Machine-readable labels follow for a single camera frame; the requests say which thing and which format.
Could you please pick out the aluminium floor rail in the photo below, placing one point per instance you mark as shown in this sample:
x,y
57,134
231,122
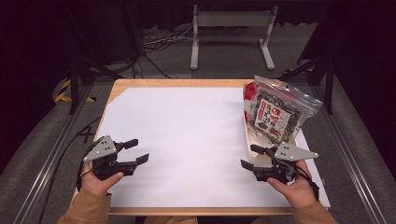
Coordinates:
x,y
46,161
351,161

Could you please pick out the white table cover sheet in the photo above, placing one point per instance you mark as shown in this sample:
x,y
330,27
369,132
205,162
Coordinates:
x,y
186,140

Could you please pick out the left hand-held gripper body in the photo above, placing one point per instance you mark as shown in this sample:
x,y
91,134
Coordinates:
x,y
106,165

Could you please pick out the yellow black hazard tape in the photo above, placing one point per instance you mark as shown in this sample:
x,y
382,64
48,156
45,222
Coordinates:
x,y
63,90

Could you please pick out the white metal stand frame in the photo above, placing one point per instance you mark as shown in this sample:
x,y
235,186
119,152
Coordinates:
x,y
232,18

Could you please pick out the black tripod stand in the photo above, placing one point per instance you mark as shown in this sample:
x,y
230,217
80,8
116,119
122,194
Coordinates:
x,y
74,84
328,84

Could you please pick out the clear packet of dried seaweed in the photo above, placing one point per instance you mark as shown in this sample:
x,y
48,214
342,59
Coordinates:
x,y
277,115

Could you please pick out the black tape cross mark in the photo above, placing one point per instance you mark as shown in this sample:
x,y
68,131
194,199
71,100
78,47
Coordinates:
x,y
86,134

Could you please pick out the person's right hand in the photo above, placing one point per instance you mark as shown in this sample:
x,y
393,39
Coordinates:
x,y
299,193

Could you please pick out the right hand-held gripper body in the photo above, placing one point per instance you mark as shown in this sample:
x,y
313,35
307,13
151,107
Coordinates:
x,y
283,168

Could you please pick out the red seasoning packet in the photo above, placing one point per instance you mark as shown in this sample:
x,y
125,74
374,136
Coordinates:
x,y
249,91

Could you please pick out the person's left hand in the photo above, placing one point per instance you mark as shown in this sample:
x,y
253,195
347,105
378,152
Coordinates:
x,y
98,186

